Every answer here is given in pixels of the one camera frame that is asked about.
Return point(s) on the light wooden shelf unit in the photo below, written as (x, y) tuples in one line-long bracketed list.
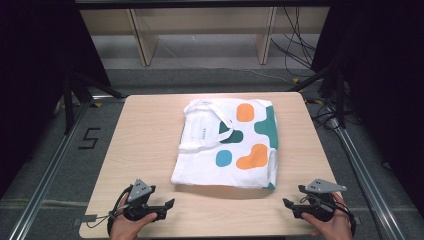
[(200, 20)]

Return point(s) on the person's left hand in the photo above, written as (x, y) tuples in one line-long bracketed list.
[(126, 228)]

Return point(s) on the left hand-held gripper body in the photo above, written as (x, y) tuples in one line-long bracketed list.
[(139, 190)]

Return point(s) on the dark curtain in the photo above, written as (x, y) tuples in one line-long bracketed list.
[(390, 83), (30, 66)]

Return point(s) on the grey tape strip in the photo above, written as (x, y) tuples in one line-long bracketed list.
[(88, 218)]

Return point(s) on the black overhead bar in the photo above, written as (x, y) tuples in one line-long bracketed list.
[(200, 3)]

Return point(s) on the aluminium floor rail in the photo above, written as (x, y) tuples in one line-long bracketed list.
[(366, 180), (50, 173)]

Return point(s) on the black metal stand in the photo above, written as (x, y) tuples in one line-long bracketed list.
[(340, 96), (68, 100)]

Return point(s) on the white tote bag coloured blobs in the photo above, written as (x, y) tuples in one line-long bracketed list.
[(206, 166)]

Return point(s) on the yellow tape piece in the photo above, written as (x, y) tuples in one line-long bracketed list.
[(97, 104), (296, 80)]

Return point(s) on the person's right hand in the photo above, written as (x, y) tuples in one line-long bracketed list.
[(333, 228)]

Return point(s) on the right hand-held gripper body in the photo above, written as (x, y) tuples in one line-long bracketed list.
[(320, 186)]

